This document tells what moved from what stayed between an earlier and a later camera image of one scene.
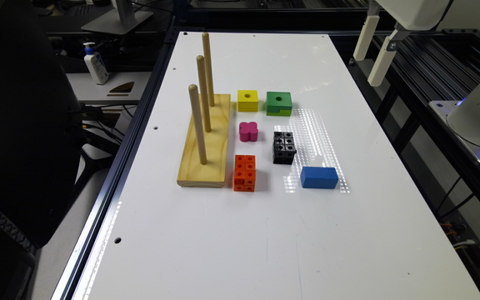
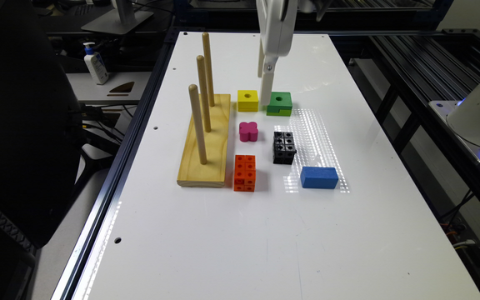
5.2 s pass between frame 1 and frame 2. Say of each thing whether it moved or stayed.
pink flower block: stayed
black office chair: stayed
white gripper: moved
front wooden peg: stayed
